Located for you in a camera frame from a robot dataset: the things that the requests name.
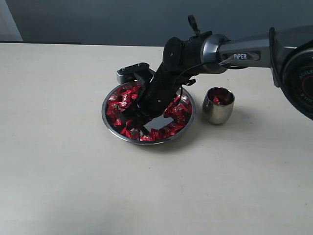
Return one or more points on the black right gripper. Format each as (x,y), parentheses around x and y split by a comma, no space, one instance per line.
(157,92)

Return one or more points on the red candy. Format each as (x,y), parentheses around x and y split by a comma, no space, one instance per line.
(147,138)
(179,110)
(174,127)
(113,109)
(131,133)
(163,133)
(217,101)
(126,99)

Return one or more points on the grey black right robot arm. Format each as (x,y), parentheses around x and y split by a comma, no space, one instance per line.
(288,53)

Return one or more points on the round steel plate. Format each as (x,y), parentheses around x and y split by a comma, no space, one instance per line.
(151,128)

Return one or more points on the shiny steel cup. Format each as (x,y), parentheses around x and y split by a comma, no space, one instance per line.
(215,114)

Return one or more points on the red wrapped candy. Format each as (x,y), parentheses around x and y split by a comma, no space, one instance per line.
(174,127)
(163,133)
(126,99)
(131,133)
(113,109)
(147,138)
(179,110)

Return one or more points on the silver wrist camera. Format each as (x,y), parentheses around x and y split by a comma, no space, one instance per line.
(126,74)

